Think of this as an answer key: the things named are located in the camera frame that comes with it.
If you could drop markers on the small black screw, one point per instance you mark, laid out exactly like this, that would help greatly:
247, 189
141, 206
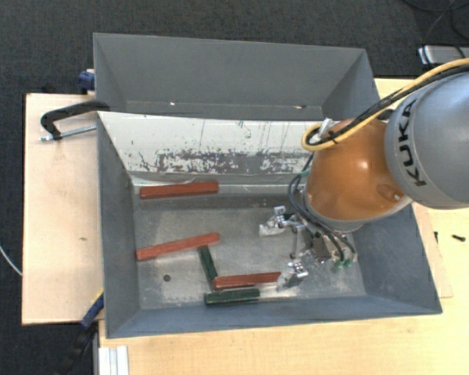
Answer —
459, 238

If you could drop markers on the grey metal bin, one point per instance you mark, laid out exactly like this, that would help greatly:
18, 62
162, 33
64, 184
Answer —
226, 72

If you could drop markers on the pale wood board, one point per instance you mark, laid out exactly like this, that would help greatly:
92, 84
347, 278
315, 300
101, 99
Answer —
58, 209

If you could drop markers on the dark green flat block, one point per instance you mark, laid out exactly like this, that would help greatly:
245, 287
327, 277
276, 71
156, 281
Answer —
207, 266
231, 296

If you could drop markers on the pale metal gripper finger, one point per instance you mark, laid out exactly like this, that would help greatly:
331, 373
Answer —
297, 271
269, 229

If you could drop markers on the red-brown flat block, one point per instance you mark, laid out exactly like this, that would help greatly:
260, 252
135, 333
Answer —
245, 280
177, 245
179, 190

